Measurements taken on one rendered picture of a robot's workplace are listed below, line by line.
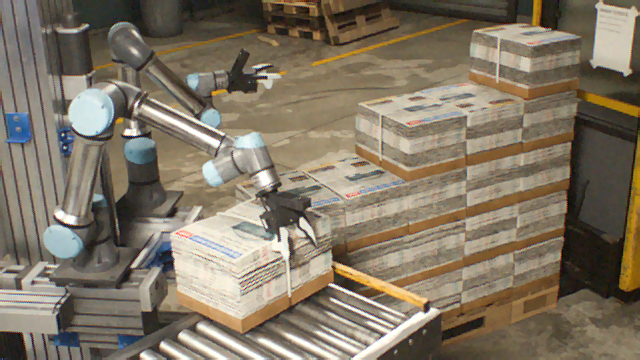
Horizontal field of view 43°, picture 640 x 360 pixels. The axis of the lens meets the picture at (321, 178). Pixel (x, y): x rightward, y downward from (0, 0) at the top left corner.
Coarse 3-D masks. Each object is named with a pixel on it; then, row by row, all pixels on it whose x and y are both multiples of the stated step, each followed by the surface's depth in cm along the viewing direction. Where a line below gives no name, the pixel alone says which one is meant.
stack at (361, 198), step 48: (240, 192) 316; (288, 192) 310; (336, 192) 309; (384, 192) 311; (432, 192) 324; (480, 192) 337; (336, 240) 307; (432, 240) 331; (480, 240) 346; (432, 288) 341; (480, 288) 356
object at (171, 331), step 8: (184, 320) 232; (192, 320) 232; (208, 320) 235; (168, 328) 229; (176, 328) 228; (184, 328) 229; (192, 328) 231; (152, 336) 225; (160, 336) 225; (168, 336) 225; (176, 336) 227; (136, 344) 221; (144, 344) 221; (152, 344) 221; (120, 352) 218; (128, 352) 218; (136, 352) 218
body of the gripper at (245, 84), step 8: (248, 72) 315; (256, 72) 316; (232, 80) 315; (240, 80) 316; (248, 80) 315; (256, 80) 316; (232, 88) 316; (240, 88) 318; (248, 88) 316; (256, 88) 317
